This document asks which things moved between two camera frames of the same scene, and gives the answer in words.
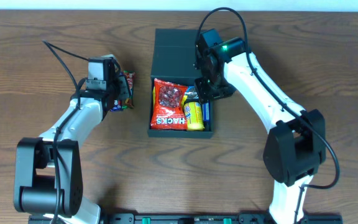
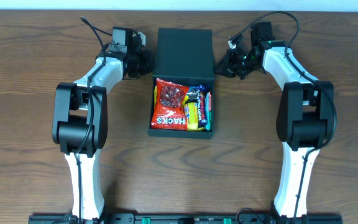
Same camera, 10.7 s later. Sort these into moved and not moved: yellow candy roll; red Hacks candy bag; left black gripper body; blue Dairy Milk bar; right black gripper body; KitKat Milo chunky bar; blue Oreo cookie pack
Moved: blue Dairy Milk bar; KitKat Milo chunky bar; left black gripper body; right black gripper body
Not moved: yellow candy roll; blue Oreo cookie pack; red Hacks candy bag
